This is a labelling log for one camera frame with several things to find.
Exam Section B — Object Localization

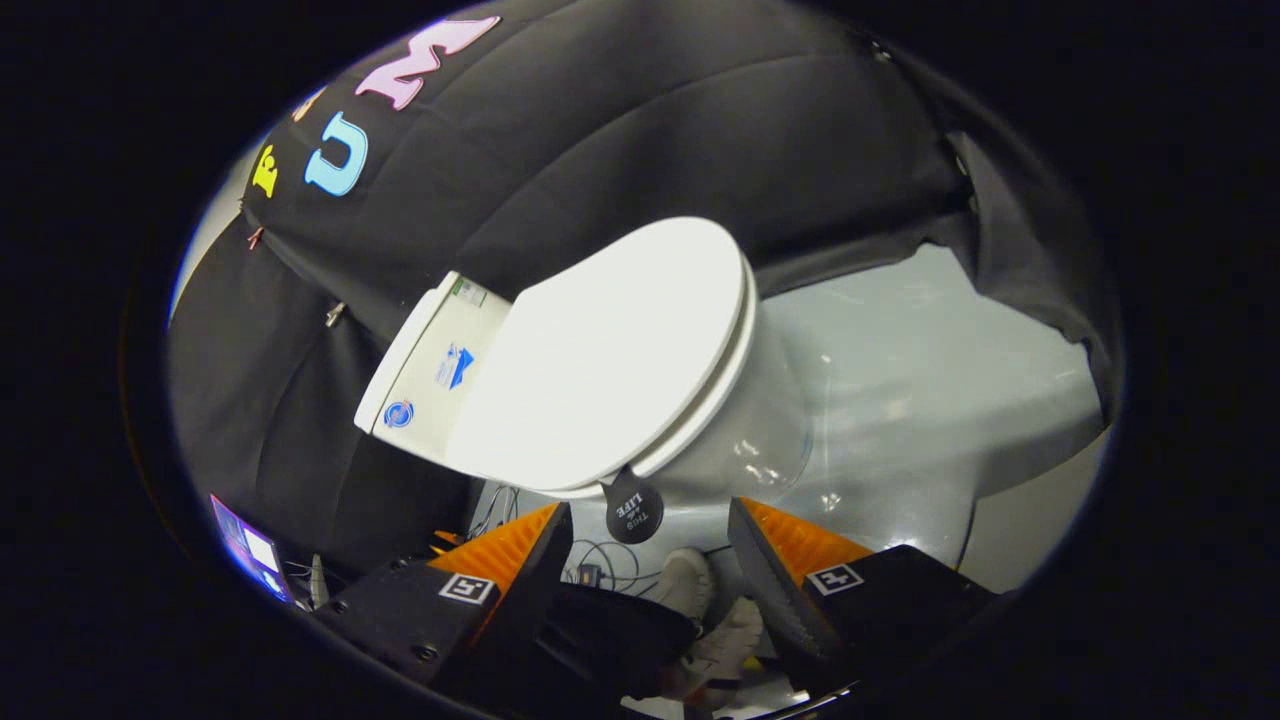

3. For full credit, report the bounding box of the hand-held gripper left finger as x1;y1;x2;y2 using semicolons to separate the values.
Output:
310;502;575;707

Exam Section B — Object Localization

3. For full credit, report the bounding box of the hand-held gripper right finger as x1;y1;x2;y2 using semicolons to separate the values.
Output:
727;497;998;699

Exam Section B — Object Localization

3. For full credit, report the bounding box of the black round lid handle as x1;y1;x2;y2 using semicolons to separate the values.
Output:
604;465;665;546

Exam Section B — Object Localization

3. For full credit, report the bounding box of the white toilet lid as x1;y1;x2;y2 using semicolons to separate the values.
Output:
445;217;753;493

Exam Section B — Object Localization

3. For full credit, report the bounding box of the white toilet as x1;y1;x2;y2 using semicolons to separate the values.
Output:
355;270;836;526

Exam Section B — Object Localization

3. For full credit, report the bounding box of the person's white shoe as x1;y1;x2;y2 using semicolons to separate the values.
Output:
655;547;714;627
668;597;764;703

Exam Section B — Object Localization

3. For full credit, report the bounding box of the person's dark trouser leg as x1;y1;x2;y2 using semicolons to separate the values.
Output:
520;584;701;717

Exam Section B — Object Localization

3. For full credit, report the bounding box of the computer monitor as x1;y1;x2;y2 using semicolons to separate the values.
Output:
209;494;294;604

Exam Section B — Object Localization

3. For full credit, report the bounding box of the tangle of black floor cables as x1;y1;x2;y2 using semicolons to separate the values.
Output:
468;484;661;596

